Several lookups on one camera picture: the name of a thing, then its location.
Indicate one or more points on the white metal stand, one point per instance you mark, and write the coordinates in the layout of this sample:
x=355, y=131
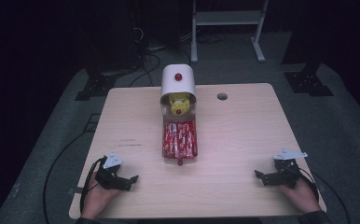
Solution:
x=228, y=17

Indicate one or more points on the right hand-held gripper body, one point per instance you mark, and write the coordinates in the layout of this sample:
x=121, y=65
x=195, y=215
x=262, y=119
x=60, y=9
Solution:
x=287, y=172

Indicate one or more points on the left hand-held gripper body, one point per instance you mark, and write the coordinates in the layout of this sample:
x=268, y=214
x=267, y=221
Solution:
x=108, y=179

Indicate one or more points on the white box with red knobs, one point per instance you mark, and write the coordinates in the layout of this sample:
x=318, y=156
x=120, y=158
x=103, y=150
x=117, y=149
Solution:
x=178, y=84

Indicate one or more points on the grey table grommet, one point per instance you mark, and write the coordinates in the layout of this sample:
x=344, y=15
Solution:
x=222, y=96

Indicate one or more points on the black stand base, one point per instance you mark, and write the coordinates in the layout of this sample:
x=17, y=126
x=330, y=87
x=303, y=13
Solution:
x=307, y=81
x=95, y=87

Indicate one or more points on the person's left hand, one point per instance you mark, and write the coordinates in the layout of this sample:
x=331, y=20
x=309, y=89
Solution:
x=98, y=197

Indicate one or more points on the person's right hand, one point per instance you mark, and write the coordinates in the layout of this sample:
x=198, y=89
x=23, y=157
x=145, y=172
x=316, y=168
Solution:
x=301, y=196

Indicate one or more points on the pile of red snack packets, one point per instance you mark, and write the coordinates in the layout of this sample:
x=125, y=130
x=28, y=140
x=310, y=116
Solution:
x=179, y=140

